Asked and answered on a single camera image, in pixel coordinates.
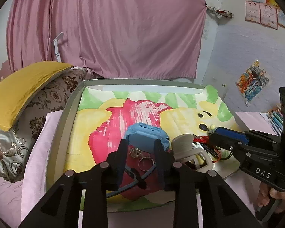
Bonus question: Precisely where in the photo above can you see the beige plastic hair claw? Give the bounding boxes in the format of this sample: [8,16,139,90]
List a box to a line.
[171,134,214,173]

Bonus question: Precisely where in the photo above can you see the red bead bracelet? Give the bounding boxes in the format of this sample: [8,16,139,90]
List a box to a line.
[192,135,221,163]

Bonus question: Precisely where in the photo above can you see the silver crystal brooch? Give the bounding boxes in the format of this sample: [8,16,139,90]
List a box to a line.
[129,148,142,159]

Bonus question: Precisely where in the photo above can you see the blue kids smartwatch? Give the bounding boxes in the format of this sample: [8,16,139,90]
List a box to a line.
[106,122,171,198]

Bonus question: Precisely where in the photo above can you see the right hand on handle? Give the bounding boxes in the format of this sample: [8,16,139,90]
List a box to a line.
[256,182,285,214]

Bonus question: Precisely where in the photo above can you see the stack of books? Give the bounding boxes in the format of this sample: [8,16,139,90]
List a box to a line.
[260,107,283,136]

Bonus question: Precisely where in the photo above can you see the grey shallow cardboard box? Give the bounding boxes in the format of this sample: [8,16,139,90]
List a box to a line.
[45,78,241,213]

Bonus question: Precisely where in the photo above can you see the colourful cartoon cloth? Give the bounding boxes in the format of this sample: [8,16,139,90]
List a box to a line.
[64,85,241,212]

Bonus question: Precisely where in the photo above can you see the pink bed sheet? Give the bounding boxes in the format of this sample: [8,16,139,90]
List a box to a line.
[0,111,277,227]

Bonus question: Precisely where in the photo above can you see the floral brocade pillow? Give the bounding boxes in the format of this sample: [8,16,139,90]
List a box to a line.
[0,67,93,182]

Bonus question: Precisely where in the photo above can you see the yellow pillow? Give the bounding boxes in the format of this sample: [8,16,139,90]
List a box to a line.
[0,61,72,132]

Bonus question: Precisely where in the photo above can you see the curtain tieback hook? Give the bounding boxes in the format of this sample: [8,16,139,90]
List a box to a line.
[206,6,234,19]

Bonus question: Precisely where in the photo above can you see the pink curtain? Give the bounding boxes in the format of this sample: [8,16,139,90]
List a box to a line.
[6,0,206,79]

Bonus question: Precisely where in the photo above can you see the colourful cartoon wall sticker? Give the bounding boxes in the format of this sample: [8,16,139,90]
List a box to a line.
[235,59,271,107]

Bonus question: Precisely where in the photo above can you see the white window handle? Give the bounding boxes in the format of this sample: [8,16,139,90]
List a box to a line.
[53,32,64,62]

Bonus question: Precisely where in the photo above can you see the wall certificates group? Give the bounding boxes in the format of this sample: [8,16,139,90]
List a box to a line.
[245,0,285,30]

